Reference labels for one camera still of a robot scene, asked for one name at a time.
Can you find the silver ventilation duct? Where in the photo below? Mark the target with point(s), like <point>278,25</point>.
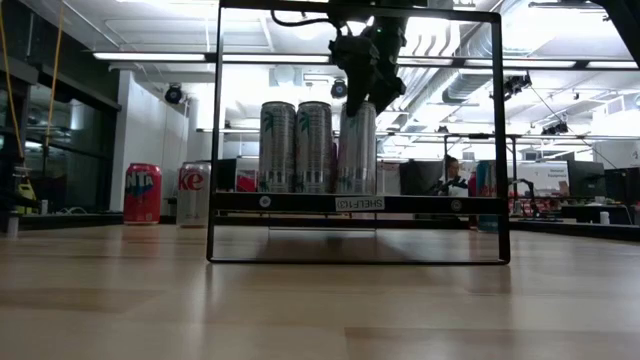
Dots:
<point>465,85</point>

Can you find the white sign board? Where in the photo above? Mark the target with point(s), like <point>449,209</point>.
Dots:
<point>542,177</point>

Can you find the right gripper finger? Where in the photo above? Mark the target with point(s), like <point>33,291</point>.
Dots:
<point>357,92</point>
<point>389,92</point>

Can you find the long ceiling light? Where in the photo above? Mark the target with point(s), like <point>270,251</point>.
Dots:
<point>275,58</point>
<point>612,64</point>
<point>520,63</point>
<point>150,56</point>

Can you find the black monitor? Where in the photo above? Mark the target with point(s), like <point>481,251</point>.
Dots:
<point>585,177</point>
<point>420,177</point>
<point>226,175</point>
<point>622,185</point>

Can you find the red Fanta can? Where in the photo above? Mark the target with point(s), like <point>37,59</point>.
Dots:
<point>142,197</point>

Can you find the silver Diet Coke can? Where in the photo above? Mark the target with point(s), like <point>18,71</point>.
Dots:
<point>192,200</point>

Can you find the white cup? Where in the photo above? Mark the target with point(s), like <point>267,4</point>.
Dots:
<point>44,206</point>
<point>604,217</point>
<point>12,225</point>

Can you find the tall silver energy drink can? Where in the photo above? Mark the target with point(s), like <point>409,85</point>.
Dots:
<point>313,150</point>
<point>277,150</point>
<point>356,160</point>

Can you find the red white box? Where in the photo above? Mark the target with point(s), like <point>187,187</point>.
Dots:
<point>246,181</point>

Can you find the black ceiling spotlight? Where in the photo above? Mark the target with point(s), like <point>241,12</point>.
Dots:
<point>339,89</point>
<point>173,94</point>

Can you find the person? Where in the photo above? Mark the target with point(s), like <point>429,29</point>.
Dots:
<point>451,172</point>

